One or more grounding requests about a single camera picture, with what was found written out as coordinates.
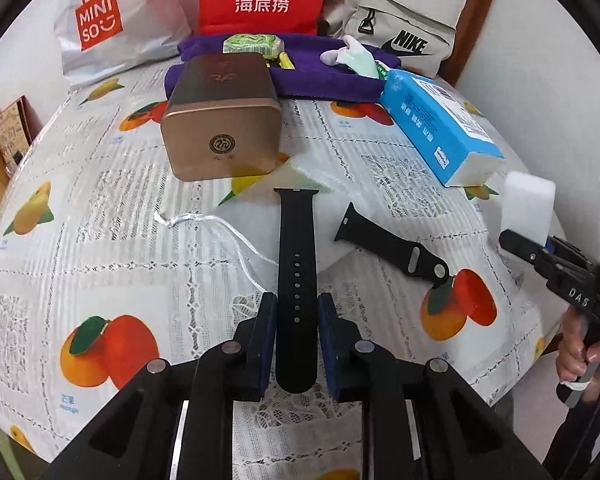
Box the white mint glove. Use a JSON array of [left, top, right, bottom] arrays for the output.
[[320, 35, 380, 79]]

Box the black watch strap short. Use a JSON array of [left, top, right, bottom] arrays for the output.
[[335, 203, 451, 287]]

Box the purple towel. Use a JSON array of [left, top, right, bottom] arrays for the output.
[[163, 31, 402, 104]]

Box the brown wooden door frame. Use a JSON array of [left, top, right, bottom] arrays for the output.
[[439, 0, 493, 86]]

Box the blue tissue pack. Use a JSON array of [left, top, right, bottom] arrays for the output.
[[380, 68, 504, 188]]

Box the black watch strap long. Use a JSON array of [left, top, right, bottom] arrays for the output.
[[275, 188, 317, 393]]

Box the green tissue pack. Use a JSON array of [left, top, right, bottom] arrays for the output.
[[222, 34, 285, 60]]

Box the translucent mesh drawstring bag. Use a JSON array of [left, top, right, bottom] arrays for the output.
[[155, 157, 348, 292]]

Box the yellow black pouch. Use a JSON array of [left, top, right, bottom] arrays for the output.
[[265, 52, 294, 70]]

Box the fruit print tablecloth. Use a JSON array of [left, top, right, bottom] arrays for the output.
[[0, 64, 565, 461]]

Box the person's right hand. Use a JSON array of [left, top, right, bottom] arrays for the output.
[[556, 307, 600, 403]]

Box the grey Nike waist bag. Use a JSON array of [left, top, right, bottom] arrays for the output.
[[318, 0, 455, 77]]

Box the white Miniso plastic bag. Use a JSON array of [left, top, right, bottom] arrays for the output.
[[54, 0, 192, 89]]

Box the dark green tea box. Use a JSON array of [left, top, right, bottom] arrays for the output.
[[160, 53, 283, 182]]

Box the white sponge block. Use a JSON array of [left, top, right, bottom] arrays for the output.
[[500, 171, 556, 246]]

